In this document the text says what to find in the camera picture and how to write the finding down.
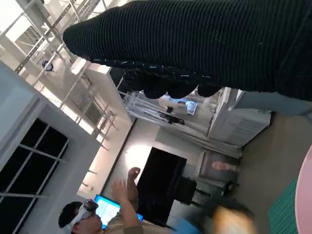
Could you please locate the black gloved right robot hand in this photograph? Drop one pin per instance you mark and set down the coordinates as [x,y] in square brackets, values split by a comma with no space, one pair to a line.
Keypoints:
[195,36]

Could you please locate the green cutting mat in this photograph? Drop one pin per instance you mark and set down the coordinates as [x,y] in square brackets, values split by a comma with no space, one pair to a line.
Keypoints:
[282,212]

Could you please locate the large black screen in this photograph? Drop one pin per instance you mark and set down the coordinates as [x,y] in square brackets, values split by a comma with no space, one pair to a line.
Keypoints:
[161,182]

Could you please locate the rectangular toasted bread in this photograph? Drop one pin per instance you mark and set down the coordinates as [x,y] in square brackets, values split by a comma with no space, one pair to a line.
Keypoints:
[231,221]

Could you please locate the person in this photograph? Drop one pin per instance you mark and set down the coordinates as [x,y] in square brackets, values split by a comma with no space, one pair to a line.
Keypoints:
[122,219]

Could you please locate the grey wheeled chair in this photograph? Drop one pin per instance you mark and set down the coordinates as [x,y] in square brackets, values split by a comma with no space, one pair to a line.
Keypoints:
[207,170]

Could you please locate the white VR headset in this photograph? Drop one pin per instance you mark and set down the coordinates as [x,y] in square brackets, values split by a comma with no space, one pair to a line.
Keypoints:
[81,214]

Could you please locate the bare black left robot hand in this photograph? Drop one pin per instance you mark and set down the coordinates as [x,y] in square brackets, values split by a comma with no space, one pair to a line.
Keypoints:
[202,224]

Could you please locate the pink bowl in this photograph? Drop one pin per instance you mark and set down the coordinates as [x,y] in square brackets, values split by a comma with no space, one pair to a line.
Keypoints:
[307,195]

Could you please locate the dark framed window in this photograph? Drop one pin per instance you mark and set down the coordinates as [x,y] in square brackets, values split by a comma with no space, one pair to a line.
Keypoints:
[29,158]

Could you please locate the small blue white object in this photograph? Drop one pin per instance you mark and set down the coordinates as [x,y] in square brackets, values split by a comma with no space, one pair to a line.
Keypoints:
[48,67]

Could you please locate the white louvered cabinet unit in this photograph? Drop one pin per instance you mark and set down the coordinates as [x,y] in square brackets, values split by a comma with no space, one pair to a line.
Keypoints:
[236,124]

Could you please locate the monitor with lit screen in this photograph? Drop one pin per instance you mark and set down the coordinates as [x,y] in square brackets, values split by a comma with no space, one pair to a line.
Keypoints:
[107,209]

